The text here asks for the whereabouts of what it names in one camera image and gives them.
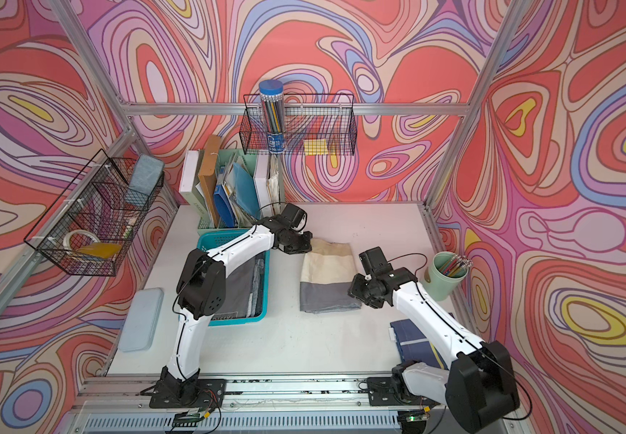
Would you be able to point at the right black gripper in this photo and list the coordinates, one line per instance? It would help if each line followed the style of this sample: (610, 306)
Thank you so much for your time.
(355, 289)

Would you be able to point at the white book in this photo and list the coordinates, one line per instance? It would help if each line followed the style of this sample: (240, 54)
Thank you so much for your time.
(188, 182)

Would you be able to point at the green file organizer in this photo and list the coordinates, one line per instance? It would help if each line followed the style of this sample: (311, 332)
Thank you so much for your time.
(231, 216)

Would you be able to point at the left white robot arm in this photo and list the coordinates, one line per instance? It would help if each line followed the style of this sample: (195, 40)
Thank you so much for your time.
(201, 289)

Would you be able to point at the beige and grey pillowcase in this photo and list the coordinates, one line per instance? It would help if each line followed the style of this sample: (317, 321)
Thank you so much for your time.
(326, 277)

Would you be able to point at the back black wire basket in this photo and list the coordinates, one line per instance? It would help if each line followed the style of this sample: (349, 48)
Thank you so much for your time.
(328, 116)

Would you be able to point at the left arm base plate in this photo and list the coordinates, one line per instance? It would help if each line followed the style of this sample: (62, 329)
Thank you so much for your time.
(204, 394)

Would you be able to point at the brown folder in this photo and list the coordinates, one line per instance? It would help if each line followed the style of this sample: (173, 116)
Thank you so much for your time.
(208, 177)

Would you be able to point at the yellow sticky notes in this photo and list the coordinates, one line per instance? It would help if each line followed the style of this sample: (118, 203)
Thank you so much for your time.
(315, 147)

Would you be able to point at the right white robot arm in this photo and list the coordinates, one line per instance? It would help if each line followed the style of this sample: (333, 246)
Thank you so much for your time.
(478, 386)

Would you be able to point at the yellow card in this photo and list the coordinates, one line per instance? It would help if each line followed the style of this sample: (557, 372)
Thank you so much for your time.
(100, 250)

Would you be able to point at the blue lidded pencil tube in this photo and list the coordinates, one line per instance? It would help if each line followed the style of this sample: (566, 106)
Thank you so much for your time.
(271, 94)

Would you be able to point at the blue folder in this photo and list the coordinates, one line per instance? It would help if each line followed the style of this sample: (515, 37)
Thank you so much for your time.
(244, 192)

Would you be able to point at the white binder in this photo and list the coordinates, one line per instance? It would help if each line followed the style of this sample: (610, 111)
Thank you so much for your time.
(264, 186)

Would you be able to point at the black wire basket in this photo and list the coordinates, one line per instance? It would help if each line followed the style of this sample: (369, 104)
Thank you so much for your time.
(98, 200)
(328, 116)

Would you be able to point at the teal plastic basket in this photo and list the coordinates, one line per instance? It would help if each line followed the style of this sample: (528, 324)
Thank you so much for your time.
(215, 323)

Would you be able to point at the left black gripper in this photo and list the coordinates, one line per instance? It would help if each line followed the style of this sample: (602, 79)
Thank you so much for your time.
(306, 247)

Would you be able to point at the grey pillowcase with label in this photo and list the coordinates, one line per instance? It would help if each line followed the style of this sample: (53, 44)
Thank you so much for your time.
(244, 291)

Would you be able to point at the white tape roll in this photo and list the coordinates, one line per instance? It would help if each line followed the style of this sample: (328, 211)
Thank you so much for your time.
(79, 238)

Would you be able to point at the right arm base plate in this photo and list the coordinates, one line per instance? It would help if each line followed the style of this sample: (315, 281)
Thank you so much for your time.
(389, 391)

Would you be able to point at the navy pillowcase with yellow stripe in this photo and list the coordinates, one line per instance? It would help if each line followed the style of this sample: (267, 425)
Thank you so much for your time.
(413, 345)

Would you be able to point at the green pencil cup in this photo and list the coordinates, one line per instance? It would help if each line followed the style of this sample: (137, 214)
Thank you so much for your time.
(444, 273)

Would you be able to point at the left black wire basket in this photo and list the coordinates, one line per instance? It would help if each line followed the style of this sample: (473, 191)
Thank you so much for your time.
(98, 200)

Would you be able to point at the grey blue sponge block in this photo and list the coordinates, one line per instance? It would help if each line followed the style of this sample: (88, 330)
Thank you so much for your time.
(147, 172)

